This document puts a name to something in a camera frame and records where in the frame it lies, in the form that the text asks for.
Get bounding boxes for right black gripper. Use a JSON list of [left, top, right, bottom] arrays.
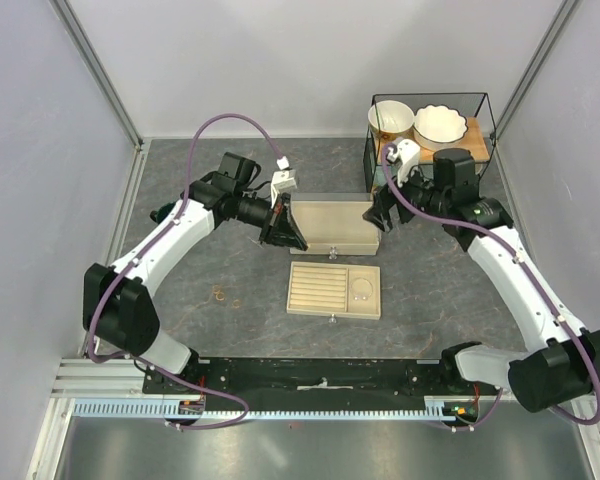
[[362, 158, 449, 234]]

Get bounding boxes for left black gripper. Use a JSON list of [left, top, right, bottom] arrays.
[[235, 191, 307, 252]]

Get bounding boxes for beige jewelry box with lid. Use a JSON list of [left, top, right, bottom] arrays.
[[290, 193, 381, 259]]

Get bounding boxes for silver pearl bangle bracelet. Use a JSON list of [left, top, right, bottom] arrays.
[[349, 277, 374, 302]]

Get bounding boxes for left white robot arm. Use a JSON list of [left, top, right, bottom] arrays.
[[83, 153, 308, 393]]

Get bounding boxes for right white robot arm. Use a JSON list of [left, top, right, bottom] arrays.
[[363, 140, 600, 425]]

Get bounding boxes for beige jewelry tray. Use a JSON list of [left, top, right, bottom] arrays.
[[286, 261, 381, 320]]

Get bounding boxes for white bowl with floral pattern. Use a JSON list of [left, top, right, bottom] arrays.
[[367, 100, 415, 141]]

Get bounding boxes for white scalloped bowl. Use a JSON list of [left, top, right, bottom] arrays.
[[413, 105, 468, 151]]

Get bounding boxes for dark green mug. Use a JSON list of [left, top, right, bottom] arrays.
[[150, 202, 175, 224]]

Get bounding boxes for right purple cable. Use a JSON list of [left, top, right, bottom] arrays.
[[383, 144, 600, 426]]

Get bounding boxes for purple cable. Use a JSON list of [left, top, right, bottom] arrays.
[[87, 113, 291, 432], [383, 144, 600, 426]]

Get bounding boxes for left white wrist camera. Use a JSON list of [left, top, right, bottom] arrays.
[[270, 169, 298, 196]]

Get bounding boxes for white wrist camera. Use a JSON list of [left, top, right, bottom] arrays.
[[382, 139, 421, 187], [270, 169, 298, 196]]

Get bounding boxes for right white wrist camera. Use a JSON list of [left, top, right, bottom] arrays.
[[382, 139, 421, 187]]

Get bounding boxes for black wire shelf rack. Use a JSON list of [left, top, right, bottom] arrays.
[[363, 92, 496, 192]]

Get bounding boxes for light blue cable duct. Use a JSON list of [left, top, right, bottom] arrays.
[[72, 398, 468, 421]]

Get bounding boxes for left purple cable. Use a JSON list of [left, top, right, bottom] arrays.
[[87, 113, 291, 432]]

